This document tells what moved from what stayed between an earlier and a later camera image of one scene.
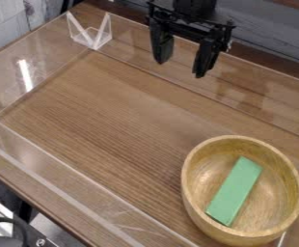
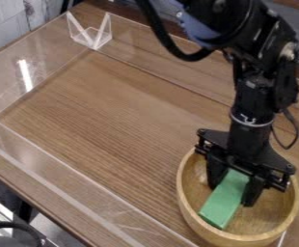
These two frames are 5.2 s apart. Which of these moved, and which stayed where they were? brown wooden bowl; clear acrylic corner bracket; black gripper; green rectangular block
Moved: green rectangular block; black gripper
Stayed: clear acrylic corner bracket; brown wooden bowl
